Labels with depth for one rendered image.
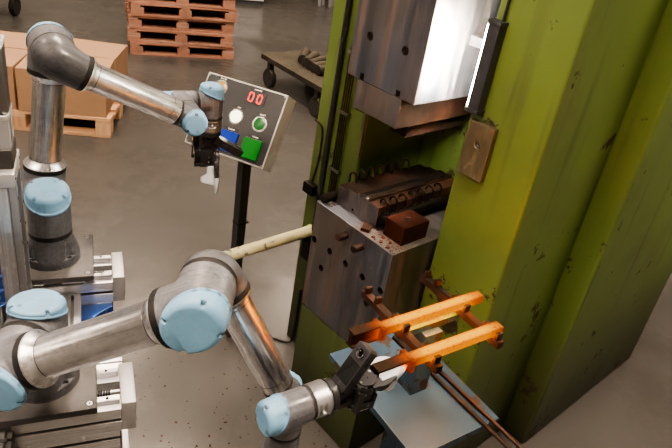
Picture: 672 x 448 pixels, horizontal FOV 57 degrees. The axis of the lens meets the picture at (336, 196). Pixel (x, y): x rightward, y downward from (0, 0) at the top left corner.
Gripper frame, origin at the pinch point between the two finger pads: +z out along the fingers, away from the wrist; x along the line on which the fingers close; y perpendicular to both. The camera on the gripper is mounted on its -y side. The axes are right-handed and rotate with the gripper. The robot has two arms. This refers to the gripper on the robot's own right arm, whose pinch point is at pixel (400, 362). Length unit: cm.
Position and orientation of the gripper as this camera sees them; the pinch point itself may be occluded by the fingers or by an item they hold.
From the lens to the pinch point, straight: 148.7
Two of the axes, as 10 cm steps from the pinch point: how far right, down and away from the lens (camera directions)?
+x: 5.3, 4.7, -7.0
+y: -1.6, 8.7, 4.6
